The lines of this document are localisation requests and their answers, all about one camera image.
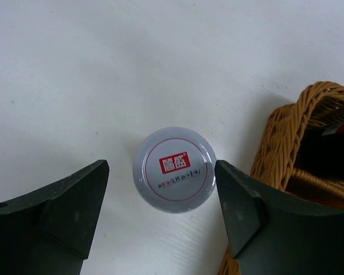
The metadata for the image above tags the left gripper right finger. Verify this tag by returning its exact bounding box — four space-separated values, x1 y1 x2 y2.
214 160 344 274

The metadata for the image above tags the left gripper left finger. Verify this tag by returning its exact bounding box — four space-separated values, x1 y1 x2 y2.
0 160 109 274

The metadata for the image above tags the red chili sauce bottle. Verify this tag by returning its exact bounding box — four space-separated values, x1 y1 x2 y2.
321 123 344 136

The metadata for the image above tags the brown wicker divided tray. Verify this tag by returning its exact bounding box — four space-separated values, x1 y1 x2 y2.
219 81 344 274

